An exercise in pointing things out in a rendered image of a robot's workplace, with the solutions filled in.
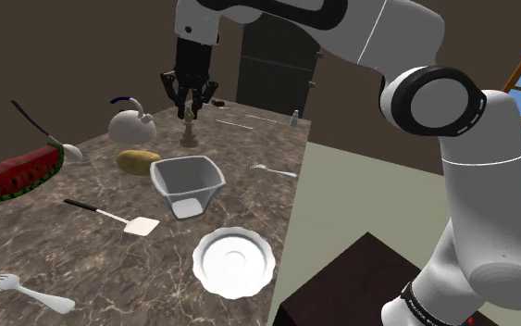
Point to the brown potato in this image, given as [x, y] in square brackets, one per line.
[136, 161]

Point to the small dark object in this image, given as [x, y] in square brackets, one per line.
[217, 103]

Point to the white square bowl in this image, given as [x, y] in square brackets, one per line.
[188, 180]

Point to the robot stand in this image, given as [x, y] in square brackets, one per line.
[354, 280]

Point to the white fork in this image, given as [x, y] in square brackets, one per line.
[39, 295]

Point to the silver fork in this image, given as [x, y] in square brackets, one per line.
[273, 170]

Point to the dark door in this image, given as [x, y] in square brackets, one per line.
[273, 67]

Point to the thin silver knife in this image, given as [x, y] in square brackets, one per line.
[235, 124]
[262, 119]

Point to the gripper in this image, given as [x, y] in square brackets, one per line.
[192, 63]

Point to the watermelon slice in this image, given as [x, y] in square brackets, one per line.
[14, 176]

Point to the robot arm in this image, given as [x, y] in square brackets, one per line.
[481, 180]

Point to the small grey shaker bottle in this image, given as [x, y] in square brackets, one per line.
[294, 119]

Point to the white scalloped plate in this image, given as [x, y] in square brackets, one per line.
[234, 263]

